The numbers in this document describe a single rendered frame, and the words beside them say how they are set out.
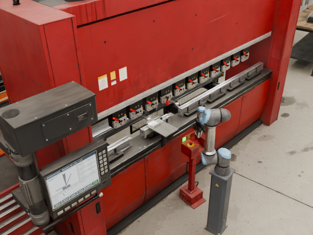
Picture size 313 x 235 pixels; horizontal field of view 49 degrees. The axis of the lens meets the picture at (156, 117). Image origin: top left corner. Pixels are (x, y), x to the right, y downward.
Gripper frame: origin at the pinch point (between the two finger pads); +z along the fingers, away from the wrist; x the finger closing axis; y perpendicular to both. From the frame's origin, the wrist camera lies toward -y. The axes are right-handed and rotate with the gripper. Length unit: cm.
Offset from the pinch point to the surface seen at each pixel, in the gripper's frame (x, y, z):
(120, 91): 72, 32, -65
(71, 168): 152, -34, -74
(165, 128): 31.0, 17.6, -14.8
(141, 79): 48, 35, -67
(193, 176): 6, -4, 50
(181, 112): -8.8, 37.5, -6.0
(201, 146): -3.9, -1.9, 13.2
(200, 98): -40, 41, -10
